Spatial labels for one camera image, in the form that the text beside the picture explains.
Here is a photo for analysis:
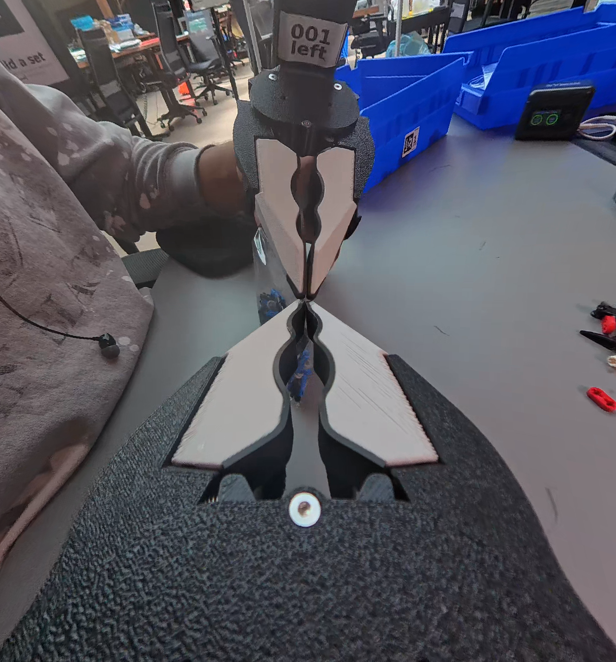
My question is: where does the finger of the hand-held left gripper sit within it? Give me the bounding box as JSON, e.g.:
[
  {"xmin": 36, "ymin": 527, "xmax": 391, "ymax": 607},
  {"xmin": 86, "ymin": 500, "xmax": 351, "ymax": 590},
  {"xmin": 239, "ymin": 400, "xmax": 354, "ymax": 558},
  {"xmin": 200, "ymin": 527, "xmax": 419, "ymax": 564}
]
[
  {"xmin": 254, "ymin": 138, "xmax": 309, "ymax": 301},
  {"xmin": 307, "ymin": 147, "xmax": 359, "ymax": 301}
]

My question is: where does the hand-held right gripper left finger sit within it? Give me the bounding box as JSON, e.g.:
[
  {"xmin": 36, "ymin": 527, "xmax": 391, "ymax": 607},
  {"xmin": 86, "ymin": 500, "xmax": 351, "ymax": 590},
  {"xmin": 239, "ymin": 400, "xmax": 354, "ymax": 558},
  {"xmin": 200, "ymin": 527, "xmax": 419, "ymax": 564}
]
[{"xmin": 173, "ymin": 301, "xmax": 309, "ymax": 469}]

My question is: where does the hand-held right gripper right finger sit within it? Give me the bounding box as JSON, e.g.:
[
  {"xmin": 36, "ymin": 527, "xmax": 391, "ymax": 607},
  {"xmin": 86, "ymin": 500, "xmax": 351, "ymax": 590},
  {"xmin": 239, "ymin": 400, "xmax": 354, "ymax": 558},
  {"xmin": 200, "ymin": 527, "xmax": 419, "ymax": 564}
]
[{"xmin": 307, "ymin": 301, "xmax": 439, "ymax": 469}]

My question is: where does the blue bin with square label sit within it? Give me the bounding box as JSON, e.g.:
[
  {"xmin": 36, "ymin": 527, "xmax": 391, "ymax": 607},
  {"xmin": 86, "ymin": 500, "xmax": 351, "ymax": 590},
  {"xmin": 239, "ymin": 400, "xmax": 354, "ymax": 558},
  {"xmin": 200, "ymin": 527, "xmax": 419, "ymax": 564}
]
[{"xmin": 334, "ymin": 51, "xmax": 474, "ymax": 193}]

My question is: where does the clear bag of blue bricks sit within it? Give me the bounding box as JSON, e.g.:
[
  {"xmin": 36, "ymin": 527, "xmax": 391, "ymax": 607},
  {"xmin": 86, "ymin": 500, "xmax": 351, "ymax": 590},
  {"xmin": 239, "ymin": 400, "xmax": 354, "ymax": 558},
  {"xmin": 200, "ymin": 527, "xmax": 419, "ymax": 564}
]
[{"xmin": 253, "ymin": 228, "xmax": 321, "ymax": 409}]

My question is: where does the person's left forearm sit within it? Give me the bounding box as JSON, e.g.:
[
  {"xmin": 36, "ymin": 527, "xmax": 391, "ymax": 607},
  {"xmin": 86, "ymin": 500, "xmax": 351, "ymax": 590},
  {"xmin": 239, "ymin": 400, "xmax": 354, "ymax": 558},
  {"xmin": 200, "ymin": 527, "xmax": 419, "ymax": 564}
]
[{"xmin": 26, "ymin": 83, "xmax": 205, "ymax": 244}]

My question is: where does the grey desk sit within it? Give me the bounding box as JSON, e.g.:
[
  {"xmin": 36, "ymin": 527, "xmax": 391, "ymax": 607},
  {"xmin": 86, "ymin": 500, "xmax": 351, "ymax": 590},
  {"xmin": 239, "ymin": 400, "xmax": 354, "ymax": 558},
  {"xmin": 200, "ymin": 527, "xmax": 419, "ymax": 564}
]
[{"xmin": 0, "ymin": 111, "xmax": 616, "ymax": 662}]

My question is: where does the black desk mat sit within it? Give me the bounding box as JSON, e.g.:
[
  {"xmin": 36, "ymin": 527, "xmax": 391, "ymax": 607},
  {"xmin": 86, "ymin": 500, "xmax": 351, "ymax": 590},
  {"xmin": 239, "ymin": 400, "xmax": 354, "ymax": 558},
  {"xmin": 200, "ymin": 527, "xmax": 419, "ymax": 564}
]
[{"xmin": 572, "ymin": 111, "xmax": 616, "ymax": 172}]

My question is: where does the person's left hand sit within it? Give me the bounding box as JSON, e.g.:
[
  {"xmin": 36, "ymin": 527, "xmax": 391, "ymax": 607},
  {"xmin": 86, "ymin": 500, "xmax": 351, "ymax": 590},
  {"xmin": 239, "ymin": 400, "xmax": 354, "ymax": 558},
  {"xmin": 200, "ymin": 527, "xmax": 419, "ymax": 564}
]
[{"xmin": 198, "ymin": 141, "xmax": 252, "ymax": 215}]

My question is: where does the black armrest pad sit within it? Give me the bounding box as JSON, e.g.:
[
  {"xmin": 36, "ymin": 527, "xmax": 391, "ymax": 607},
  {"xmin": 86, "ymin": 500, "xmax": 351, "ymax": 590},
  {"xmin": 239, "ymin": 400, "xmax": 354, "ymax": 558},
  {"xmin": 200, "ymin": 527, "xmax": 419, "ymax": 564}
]
[{"xmin": 155, "ymin": 209, "xmax": 259, "ymax": 278}]

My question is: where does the row of black office chairs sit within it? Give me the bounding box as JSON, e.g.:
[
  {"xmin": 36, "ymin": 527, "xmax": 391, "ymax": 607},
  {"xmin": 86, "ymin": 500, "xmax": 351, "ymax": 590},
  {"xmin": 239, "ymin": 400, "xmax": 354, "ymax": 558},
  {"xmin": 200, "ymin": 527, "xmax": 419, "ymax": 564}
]
[{"xmin": 75, "ymin": 0, "xmax": 252, "ymax": 140}]

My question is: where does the person's grey patterned sweatshirt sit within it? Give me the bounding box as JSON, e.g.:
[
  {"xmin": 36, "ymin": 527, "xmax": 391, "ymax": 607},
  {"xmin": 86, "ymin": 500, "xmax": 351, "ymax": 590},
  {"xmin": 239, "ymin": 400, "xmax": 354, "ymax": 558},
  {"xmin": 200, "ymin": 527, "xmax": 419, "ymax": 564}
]
[{"xmin": 0, "ymin": 36, "xmax": 156, "ymax": 601}]

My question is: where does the long blue plastic bin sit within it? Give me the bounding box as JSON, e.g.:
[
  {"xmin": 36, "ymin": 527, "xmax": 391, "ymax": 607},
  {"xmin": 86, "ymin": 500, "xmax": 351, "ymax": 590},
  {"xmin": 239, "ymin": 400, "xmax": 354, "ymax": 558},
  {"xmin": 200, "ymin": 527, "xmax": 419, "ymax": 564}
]
[
  {"xmin": 454, "ymin": 18, "xmax": 616, "ymax": 131},
  {"xmin": 442, "ymin": 0, "xmax": 616, "ymax": 55}
]

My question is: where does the black display device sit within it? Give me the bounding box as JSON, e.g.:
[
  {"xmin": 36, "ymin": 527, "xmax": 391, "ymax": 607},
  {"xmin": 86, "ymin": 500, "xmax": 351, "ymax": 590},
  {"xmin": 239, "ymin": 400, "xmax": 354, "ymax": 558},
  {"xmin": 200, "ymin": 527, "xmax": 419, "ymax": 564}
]
[{"xmin": 515, "ymin": 81, "xmax": 596, "ymax": 141}]

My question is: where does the black framed tag sign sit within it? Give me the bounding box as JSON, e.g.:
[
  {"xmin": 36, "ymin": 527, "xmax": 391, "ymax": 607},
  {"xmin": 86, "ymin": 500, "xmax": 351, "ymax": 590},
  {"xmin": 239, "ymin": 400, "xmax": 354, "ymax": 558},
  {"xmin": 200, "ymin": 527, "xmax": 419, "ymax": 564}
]
[{"xmin": 0, "ymin": 0, "xmax": 73, "ymax": 88}]

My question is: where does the black earphone cable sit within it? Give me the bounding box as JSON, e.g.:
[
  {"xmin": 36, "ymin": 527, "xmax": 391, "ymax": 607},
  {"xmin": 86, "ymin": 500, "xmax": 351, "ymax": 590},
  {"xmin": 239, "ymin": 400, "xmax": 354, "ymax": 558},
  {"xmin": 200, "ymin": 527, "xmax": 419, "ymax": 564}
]
[{"xmin": 0, "ymin": 271, "xmax": 121, "ymax": 360}]

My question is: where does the thin white cable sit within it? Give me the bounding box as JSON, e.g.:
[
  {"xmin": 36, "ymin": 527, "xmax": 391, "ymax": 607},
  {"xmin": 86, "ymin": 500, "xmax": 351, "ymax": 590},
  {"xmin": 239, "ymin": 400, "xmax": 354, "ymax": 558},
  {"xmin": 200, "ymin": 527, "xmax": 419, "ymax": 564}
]
[{"xmin": 578, "ymin": 115, "xmax": 616, "ymax": 141}]

